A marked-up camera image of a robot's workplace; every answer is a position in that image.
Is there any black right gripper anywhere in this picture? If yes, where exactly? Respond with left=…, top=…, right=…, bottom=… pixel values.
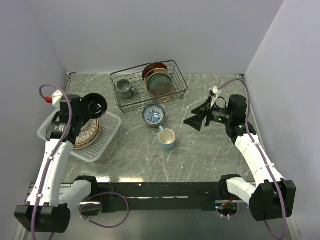
left=183, top=96, right=233, bottom=131

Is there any white bottom plate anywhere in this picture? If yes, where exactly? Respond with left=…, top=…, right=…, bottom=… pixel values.
left=73, top=119, right=100, bottom=150

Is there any black brown bowl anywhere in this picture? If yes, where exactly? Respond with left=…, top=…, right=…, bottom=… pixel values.
left=82, top=93, right=108, bottom=119

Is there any blue speckled bowl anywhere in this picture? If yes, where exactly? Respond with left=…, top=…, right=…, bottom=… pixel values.
left=142, top=104, right=166, bottom=124

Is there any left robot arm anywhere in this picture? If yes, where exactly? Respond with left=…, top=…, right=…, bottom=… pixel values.
left=14, top=93, right=108, bottom=234

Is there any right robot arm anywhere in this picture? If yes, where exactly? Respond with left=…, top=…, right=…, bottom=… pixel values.
left=184, top=94, right=296, bottom=222

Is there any white plastic bin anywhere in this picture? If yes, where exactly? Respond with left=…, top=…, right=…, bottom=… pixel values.
left=37, top=109, right=122, bottom=163

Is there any light blue mug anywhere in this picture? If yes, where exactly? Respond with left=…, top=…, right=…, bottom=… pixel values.
left=158, top=125, right=176, bottom=150

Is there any clear pink glass plate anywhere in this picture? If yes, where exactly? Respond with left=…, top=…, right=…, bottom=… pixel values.
left=150, top=83, right=176, bottom=99

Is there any teal plate in rack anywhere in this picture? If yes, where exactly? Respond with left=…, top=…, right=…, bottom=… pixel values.
left=147, top=74, right=172, bottom=93

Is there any grey green mug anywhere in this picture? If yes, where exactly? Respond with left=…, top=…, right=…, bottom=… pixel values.
left=115, top=79, right=139, bottom=99

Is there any cream plate in rack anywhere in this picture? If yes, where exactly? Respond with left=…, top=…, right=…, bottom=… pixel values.
left=144, top=68, right=169, bottom=85

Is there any red plate in rack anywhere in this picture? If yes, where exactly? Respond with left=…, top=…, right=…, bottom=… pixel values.
left=142, top=62, right=168, bottom=80

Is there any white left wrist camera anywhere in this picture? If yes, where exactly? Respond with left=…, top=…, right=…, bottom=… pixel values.
left=44, top=90, right=63, bottom=109

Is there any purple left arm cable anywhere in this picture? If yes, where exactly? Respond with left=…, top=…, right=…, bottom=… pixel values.
left=30, top=84, right=74, bottom=233

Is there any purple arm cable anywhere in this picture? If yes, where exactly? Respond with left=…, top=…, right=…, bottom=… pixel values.
left=30, top=84, right=74, bottom=233
left=217, top=78, right=288, bottom=240

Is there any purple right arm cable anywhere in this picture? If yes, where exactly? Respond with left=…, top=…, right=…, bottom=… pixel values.
left=217, top=78, right=288, bottom=240

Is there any black wire dish rack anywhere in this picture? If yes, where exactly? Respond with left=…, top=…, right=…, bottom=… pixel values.
left=110, top=60, right=188, bottom=113

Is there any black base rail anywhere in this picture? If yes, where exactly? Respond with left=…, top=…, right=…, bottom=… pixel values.
left=84, top=182, right=233, bottom=213

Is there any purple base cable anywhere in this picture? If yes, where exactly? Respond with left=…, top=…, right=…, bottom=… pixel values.
left=79, top=192, right=130, bottom=229

